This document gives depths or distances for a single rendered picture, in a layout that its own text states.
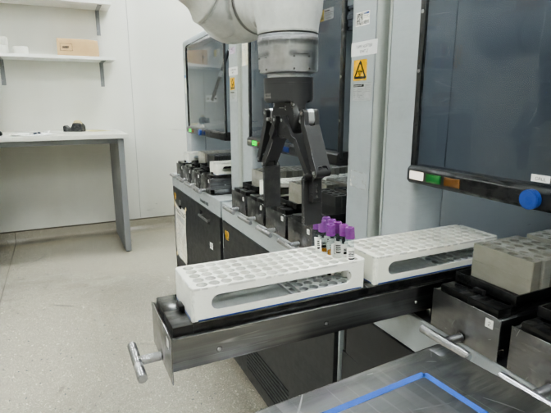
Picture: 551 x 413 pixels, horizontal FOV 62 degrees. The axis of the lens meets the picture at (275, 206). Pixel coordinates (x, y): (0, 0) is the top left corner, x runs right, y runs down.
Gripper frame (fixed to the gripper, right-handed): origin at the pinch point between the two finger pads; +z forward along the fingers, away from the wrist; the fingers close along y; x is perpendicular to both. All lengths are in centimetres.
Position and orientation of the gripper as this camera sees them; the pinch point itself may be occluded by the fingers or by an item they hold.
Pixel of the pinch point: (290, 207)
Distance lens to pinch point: 73.1
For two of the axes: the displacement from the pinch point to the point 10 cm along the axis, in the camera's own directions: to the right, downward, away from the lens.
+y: 4.3, 2.0, -8.8
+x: 9.0, -1.2, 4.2
